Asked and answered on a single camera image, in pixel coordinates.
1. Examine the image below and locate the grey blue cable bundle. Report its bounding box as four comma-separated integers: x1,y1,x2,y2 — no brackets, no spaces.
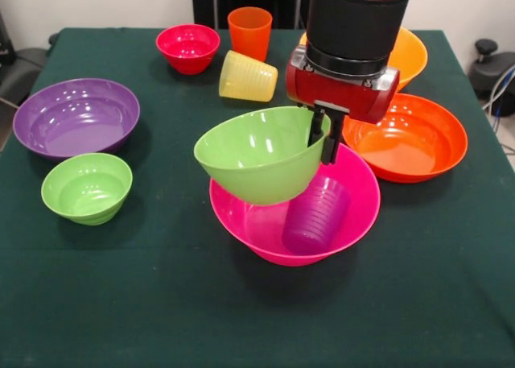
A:
482,64,515,119

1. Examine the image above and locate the yellow bowl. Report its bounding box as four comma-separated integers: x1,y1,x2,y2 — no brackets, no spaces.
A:
299,26,429,93

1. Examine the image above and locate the purple cup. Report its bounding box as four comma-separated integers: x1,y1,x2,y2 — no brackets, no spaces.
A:
281,174,352,256

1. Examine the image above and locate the purple bowl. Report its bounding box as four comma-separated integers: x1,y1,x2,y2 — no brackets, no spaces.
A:
12,77,141,162

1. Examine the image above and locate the large green bowl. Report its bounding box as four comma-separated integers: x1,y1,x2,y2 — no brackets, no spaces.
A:
193,105,332,207

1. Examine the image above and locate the dark grey chair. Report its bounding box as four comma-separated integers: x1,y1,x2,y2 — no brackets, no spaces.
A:
0,9,60,107

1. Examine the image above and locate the yellow cup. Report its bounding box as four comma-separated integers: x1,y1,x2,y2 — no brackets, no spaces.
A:
218,49,279,103

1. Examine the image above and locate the black round equipment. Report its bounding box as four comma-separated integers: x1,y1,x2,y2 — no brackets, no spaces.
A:
468,39,515,100

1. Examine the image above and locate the orange bowl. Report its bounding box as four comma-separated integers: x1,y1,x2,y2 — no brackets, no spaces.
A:
340,93,469,184

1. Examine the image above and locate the pink bowl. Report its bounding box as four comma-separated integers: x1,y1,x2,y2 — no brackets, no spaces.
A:
208,142,381,267

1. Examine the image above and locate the dark green tablecloth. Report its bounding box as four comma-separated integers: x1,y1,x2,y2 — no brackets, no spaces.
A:
0,27,515,368

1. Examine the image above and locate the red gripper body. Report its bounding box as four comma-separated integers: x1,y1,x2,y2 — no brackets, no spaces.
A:
285,47,401,126

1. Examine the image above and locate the red bowl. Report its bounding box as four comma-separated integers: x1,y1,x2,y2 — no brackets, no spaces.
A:
155,23,221,76

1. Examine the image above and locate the orange cup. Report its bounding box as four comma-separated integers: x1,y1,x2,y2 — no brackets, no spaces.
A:
227,6,274,63

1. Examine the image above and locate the small green bowl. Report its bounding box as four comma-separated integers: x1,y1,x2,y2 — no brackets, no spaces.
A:
40,152,134,226

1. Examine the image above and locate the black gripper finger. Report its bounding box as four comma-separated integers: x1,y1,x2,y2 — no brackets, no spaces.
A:
320,112,348,166
307,105,326,148

